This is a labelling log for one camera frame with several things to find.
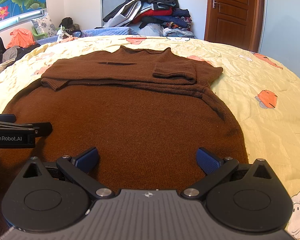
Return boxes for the brown knit sweater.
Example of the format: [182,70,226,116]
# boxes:
[0,46,248,236]

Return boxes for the dark clothes at bedside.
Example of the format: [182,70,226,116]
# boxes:
[0,37,40,64]

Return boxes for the grey board behind clothes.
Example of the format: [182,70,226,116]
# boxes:
[100,0,125,26]

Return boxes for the pile of clothes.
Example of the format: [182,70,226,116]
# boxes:
[102,0,195,38]

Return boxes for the yellow patterned bed quilt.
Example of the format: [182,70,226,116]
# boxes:
[0,36,300,239]

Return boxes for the floral white pillow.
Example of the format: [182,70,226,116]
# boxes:
[31,14,57,37]

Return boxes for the black bag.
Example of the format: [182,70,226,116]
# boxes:
[59,17,80,31]

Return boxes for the blue quilted blanket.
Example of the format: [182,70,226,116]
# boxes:
[36,27,138,45]

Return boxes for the white wardrobe sliding door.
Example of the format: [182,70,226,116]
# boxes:
[258,0,300,78]

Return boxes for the brown wooden door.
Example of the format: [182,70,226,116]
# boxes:
[204,0,265,52]

